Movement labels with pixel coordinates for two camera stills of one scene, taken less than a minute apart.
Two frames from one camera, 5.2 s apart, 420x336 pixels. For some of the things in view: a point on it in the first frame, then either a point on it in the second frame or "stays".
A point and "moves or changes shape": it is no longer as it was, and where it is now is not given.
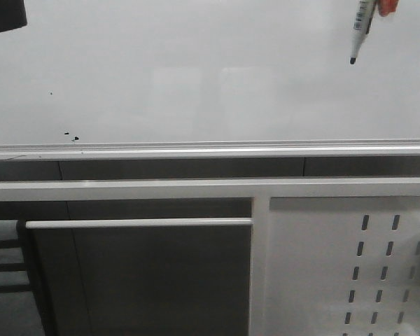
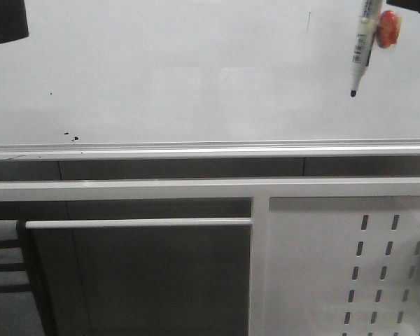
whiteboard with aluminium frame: x=91 y=80 stays
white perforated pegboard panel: x=349 y=266 stays
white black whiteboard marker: x=364 y=12 moves or changes shape
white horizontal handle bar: x=138 y=222 stays
